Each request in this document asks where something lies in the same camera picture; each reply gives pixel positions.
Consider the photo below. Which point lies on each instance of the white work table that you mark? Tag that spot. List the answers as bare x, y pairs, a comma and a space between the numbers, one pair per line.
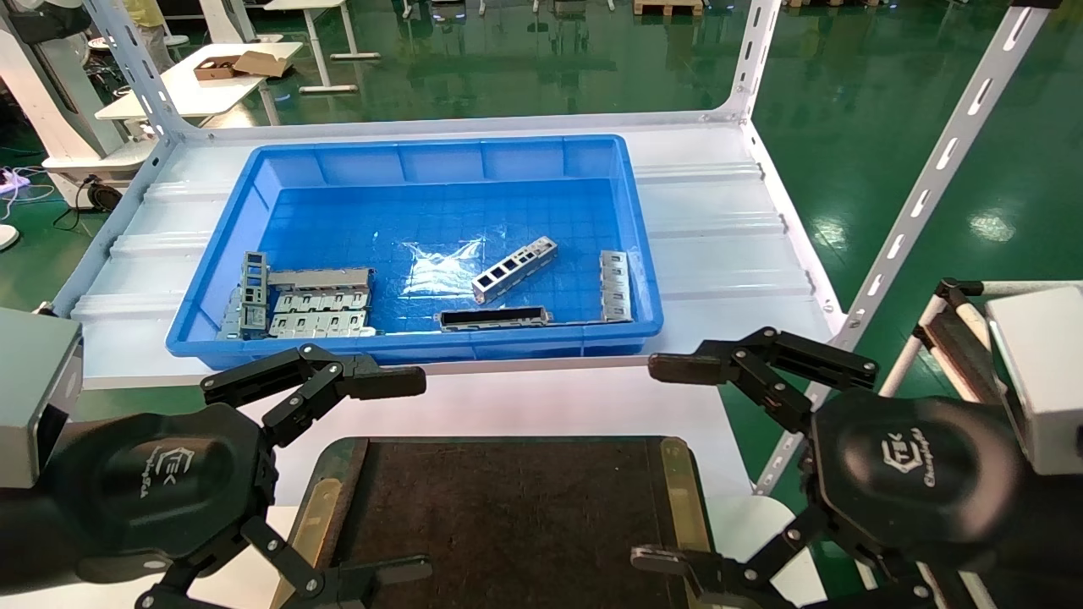
195, 89

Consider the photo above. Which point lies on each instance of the silver slotted metal part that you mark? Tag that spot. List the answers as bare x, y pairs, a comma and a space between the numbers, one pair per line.
615, 286

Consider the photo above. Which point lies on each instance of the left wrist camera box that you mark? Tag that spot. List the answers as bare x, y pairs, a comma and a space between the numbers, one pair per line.
30, 389

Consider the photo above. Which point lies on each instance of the white stand with black joints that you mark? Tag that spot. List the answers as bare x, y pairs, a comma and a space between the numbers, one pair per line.
954, 292

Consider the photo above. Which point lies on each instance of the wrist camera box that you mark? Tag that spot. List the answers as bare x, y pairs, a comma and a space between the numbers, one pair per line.
1045, 372
30, 389

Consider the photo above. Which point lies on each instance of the black container tray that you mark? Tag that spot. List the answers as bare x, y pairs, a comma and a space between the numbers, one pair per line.
508, 516

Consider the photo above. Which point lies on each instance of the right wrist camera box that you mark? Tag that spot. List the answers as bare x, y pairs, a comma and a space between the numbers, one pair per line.
1045, 372

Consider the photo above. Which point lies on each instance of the person in yellow shirt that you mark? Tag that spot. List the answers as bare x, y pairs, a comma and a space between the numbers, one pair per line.
145, 15

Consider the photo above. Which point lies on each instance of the grey upright metal frame part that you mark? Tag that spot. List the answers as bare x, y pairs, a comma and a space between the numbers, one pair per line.
252, 292

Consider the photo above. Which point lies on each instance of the clear plastic film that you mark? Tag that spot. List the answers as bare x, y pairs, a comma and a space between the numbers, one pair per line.
440, 264

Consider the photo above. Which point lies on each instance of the white table with legs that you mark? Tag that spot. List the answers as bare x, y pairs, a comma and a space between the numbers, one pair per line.
320, 51

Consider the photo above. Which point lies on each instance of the dark long metal part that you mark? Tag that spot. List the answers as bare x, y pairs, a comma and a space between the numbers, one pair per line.
493, 318

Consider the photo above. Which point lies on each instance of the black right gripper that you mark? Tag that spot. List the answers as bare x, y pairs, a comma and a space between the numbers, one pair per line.
914, 482

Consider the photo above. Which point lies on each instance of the white machine base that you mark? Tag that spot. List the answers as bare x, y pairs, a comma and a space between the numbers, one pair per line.
59, 101

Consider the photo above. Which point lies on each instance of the silver perforated metal bracket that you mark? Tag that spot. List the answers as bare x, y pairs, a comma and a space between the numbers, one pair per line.
514, 269

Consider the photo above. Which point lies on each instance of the open cardboard box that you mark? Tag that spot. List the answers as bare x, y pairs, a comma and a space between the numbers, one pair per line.
241, 64

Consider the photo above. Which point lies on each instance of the wooden pallet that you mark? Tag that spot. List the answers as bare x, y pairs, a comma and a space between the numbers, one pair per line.
668, 7

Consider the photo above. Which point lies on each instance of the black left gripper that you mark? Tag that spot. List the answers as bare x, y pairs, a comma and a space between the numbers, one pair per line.
144, 491

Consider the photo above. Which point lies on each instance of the white metal shelf rack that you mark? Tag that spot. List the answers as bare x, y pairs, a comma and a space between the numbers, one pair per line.
719, 220

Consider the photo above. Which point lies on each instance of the blue plastic bin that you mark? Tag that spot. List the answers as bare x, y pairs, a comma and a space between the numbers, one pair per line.
525, 161

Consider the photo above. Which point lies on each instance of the white power strip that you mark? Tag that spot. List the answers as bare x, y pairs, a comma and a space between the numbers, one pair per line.
10, 180

